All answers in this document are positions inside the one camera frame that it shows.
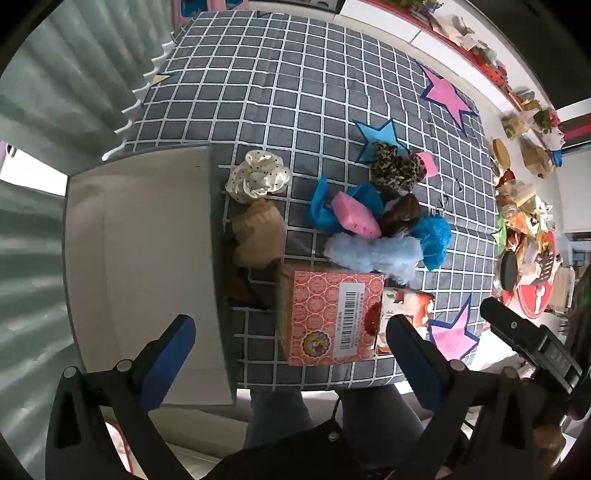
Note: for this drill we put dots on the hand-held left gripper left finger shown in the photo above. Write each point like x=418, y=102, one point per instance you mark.
x=171, y=355

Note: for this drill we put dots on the beige knit sock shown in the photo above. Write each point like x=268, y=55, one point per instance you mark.
x=258, y=230

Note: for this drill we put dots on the grey checked star blanket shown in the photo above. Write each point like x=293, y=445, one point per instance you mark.
x=300, y=92

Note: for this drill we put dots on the light blue fluffy scrunchie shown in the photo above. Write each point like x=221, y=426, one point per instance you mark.
x=369, y=254

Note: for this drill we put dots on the jar with wooden lid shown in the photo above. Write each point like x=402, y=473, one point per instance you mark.
x=502, y=154

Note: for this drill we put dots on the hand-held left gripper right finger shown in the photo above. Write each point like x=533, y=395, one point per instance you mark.
x=413, y=360

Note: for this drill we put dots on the grey green curtain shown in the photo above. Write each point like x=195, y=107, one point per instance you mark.
x=69, y=92

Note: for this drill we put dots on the pink knit sock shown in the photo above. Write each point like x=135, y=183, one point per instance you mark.
x=429, y=165

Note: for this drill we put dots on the leopard print scrunchie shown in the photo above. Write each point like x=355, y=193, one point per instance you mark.
x=397, y=168

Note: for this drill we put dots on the black round pan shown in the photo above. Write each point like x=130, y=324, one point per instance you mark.
x=509, y=272

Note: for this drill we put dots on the blue cloth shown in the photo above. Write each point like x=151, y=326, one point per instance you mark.
x=323, y=203

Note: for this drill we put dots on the brown fuzzy scrunchie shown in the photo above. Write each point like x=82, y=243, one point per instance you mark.
x=401, y=214

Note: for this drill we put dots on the red round mat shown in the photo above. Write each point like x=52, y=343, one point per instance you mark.
x=535, y=295

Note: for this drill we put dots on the white fruit print carton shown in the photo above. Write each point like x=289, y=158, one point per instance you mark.
x=406, y=304

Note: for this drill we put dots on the white storage box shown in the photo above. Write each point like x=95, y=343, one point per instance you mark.
x=138, y=277

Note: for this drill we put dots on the person's legs in jeans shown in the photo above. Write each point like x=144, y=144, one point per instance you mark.
x=277, y=415

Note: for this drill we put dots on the brown cardboard box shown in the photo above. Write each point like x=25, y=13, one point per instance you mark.
x=538, y=159

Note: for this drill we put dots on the pink patterned cardboard box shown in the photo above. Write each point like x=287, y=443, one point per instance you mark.
x=318, y=314

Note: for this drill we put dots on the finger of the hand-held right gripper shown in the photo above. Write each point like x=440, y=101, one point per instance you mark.
x=508, y=321

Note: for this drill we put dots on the pink sponge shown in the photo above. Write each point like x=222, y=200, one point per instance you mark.
x=358, y=217

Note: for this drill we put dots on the white polka dot scrunchie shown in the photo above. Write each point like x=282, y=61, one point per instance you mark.
x=256, y=177

